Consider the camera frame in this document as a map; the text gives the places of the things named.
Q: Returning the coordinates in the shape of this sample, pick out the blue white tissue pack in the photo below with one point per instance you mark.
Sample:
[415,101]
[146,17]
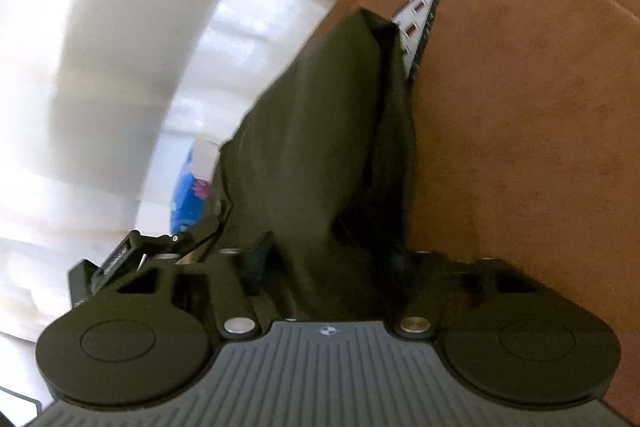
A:
[193,185]

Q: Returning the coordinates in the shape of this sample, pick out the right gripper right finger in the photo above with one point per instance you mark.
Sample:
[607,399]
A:
[443,298]

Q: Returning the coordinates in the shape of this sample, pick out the dark olive garment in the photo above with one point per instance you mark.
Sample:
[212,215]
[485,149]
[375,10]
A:
[320,167]

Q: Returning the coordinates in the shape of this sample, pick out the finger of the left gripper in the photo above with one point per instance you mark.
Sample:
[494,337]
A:
[197,231]

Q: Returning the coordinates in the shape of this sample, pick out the navy patterned cloth mat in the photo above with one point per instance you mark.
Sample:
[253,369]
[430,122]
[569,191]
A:
[414,21]

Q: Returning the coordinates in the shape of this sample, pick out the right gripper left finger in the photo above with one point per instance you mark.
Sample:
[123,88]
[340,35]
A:
[224,288]

